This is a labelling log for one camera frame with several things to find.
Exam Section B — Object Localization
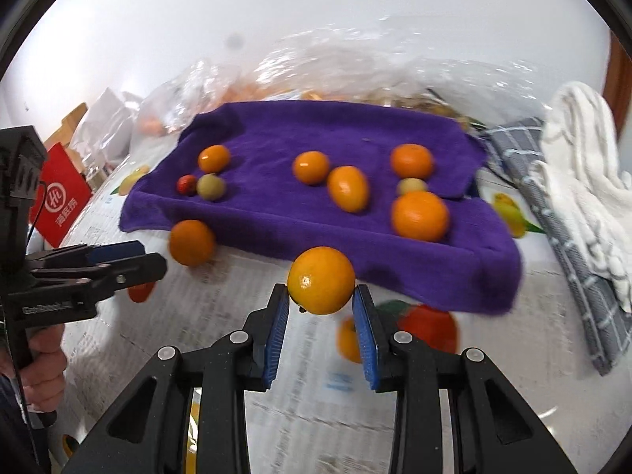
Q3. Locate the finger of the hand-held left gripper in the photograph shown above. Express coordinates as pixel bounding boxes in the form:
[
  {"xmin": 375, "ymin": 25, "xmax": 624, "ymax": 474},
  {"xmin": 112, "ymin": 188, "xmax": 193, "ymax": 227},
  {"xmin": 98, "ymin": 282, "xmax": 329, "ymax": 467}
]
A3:
[
  {"xmin": 30, "ymin": 252, "xmax": 169, "ymax": 303},
  {"xmin": 27, "ymin": 240, "xmax": 147, "ymax": 271}
]

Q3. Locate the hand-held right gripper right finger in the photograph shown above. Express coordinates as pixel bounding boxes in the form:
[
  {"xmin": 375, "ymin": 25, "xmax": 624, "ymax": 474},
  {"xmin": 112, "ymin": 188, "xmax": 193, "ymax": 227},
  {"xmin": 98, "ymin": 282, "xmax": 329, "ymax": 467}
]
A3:
[{"xmin": 350, "ymin": 283, "xmax": 578, "ymax": 474}]

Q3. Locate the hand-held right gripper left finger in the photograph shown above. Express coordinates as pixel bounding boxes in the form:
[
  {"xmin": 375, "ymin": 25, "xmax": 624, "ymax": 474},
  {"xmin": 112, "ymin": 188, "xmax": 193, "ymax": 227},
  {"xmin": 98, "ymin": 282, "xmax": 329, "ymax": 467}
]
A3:
[{"xmin": 62, "ymin": 283, "xmax": 292, "ymax": 474}]

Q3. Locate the orange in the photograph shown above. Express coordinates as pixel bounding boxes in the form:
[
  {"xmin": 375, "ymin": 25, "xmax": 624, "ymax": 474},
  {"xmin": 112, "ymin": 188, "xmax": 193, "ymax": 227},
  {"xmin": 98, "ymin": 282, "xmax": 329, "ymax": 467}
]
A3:
[
  {"xmin": 327, "ymin": 165, "xmax": 371, "ymax": 214},
  {"xmin": 286, "ymin": 246, "xmax": 357, "ymax": 316},
  {"xmin": 292, "ymin": 150, "xmax": 331, "ymax": 186},
  {"xmin": 391, "ymin": 190, "xmax": 451, "ymax": 244},
  {"xmin": 197, "ymin": 144, "xmax": 232, "ymax": 175},
  {"xmin": 168, "ymin": 219, "xmax": 217, "ymax": 267},
  {"xmin": 390, "ymin": 143, "xmax": 435, "ymax": 180}
]

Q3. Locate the person's left hand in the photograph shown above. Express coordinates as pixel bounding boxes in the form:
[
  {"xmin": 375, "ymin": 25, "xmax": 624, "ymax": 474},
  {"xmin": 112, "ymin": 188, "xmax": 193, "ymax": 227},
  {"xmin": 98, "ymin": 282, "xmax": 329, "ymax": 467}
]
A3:
[{"xmin": 22, "ymin": 325, "xmax": 68, "ymax": 413}]

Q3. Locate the red bag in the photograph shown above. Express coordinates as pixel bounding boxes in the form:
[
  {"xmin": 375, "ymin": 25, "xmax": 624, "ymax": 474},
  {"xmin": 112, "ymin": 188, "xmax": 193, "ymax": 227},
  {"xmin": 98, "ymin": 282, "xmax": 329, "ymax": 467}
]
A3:
[{"xmin": 30, "ymin": 142, "xmax": 94, "ymax": 248}]

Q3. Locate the wooden board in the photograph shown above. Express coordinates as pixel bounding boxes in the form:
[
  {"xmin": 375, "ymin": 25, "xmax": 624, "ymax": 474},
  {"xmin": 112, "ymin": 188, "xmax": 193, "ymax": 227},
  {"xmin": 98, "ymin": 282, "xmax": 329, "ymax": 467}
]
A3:
[{"xmin": 43, "ymin": 103, "xmax": 88, "ymax": 151}]

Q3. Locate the small yellow-green fruit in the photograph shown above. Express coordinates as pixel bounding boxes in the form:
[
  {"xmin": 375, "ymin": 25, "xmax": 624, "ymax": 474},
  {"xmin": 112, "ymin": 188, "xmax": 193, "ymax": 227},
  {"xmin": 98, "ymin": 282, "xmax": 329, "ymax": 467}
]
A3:
[
  {"xmin": 396, "ymin": 178, "xmax": 429, "ymax": 197},
  {"xmin": 196, "ymin": 173, "xmax": 228, "ymax": 201}
]

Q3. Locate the purple towel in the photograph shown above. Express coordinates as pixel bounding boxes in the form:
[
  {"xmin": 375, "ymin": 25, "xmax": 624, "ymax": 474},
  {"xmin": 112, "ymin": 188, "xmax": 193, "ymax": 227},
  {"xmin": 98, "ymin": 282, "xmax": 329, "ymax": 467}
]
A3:
[{"xmin": 118, "ymin": 100, "xmax": 524, "ymax": 314}]

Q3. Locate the grey checked cloth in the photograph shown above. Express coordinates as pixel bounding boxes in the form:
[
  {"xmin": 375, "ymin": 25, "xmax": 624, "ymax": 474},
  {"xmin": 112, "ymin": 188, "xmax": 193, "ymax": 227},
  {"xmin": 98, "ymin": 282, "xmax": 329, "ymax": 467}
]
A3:
[{"xmin": 476, "ymin": 116, "xmax": 632, "ymax": 376}]

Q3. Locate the white towel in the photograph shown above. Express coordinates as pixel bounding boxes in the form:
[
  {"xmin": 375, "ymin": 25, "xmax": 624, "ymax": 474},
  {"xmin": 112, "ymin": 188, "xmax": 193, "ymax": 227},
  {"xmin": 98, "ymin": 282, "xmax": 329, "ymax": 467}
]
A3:
[{"xmin": 540, "ymin": 81, "xmax": 632, "ymax": 314}]

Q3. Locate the brown wooden door frame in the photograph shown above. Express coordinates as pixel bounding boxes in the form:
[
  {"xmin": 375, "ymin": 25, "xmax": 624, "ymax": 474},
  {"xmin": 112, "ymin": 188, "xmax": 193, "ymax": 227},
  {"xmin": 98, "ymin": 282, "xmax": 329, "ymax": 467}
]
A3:
[{"xmin": 603, "ymin": 34, "xmax": 632, "ymax": 124}]

